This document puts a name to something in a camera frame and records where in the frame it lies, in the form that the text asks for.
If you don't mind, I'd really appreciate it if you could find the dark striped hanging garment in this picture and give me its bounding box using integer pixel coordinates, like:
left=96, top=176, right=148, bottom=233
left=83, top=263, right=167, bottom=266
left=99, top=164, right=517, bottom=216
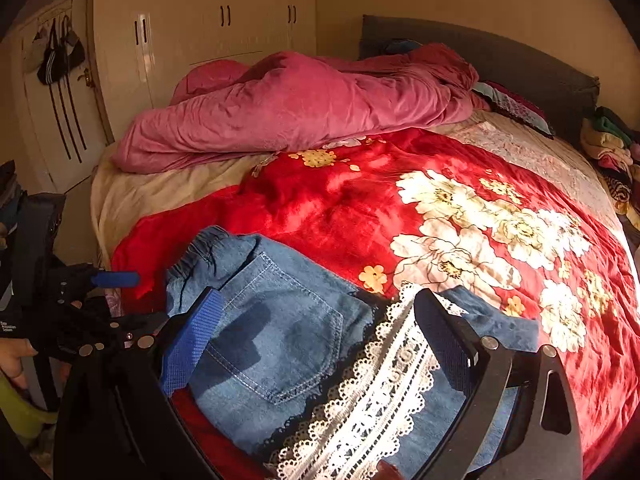
left=30, top=15, right=89, bottom=163

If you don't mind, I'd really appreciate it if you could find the green plastic object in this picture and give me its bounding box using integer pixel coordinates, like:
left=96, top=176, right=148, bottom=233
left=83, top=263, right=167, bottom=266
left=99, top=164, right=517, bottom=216
left=0, top=370, right=59, bottom=442

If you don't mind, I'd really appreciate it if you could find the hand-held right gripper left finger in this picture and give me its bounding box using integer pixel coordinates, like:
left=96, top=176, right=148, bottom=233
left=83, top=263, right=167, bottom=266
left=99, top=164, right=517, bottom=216
left=52, top=287, right=226, bottom=480

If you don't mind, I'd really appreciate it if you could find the dark grey headboard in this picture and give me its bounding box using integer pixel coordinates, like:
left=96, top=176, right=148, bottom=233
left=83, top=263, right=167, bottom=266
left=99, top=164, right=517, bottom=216
left=360, top=14, right=601, bottom=133

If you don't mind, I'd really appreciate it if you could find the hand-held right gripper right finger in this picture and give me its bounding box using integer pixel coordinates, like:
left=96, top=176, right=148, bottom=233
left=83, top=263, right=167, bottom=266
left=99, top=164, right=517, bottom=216
left=414, top=288, right=583, bottom=480

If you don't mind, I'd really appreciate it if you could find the person's left hand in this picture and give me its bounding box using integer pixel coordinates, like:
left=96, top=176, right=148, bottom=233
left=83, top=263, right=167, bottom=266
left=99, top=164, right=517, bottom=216
left=0, top=337, right=40, bottom=391

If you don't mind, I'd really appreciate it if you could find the teal cloth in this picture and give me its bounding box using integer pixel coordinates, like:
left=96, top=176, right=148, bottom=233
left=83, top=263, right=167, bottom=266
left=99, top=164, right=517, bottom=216
left=382, top=37, right=426, bottom=56

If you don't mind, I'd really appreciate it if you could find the pile of folded clothes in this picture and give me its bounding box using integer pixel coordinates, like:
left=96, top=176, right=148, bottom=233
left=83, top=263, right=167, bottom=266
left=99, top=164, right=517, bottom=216
left=580, top=105, right=640, bottom=217

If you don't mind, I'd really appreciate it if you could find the pink duvet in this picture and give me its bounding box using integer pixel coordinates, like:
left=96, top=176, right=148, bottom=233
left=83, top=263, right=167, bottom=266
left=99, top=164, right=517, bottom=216
left=111, top=42, right=493, bottom=176

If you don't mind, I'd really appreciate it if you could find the dark floral pillow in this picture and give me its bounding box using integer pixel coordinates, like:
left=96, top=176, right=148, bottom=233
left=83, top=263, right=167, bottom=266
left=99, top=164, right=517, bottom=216
left=472, top=80, right=556, bottom=139

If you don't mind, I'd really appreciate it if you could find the red floral blanket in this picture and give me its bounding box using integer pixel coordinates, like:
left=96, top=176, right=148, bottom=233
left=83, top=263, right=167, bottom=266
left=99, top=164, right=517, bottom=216
left=111, top=127, right=640, bottom=480

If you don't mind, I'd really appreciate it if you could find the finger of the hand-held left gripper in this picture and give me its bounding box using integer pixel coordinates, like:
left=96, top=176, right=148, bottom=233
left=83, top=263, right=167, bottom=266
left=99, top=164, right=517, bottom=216
left=55, top=266, right=142, bottom=295
left=47, top=296, right=169, bottom=358

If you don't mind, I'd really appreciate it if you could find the cream door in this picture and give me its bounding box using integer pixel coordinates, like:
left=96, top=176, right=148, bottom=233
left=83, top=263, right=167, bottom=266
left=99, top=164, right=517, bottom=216
left=10, top=0, right=116, bottom=196

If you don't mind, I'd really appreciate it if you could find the cream bed sheet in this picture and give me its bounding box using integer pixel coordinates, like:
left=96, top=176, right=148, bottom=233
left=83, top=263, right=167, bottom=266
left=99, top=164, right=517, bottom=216
left=90, top=147, right=273, bottom=271

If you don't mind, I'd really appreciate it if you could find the blue denim pants lace trim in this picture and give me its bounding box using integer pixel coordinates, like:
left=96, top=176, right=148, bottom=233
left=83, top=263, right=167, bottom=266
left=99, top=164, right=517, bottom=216
left=165, top=225, right=543, bottom=480

